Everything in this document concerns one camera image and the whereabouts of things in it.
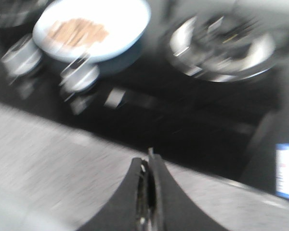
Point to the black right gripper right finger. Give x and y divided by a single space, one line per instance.
171 208

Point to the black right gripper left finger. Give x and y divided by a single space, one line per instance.
128 208

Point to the light blue plate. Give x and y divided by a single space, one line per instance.
125 20

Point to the brown meat pieces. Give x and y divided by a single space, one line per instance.
77 32

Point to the white blue label sticker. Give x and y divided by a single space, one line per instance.
282 170

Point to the black glass gas cooktop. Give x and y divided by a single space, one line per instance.
145 98

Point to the silver right stove knob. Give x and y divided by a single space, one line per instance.
79 74

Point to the silver stove knob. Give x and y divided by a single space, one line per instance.
22 57
79 74

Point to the black right burner pan support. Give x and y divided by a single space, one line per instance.
220 47

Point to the silver left stove knob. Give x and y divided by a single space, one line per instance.
22 57

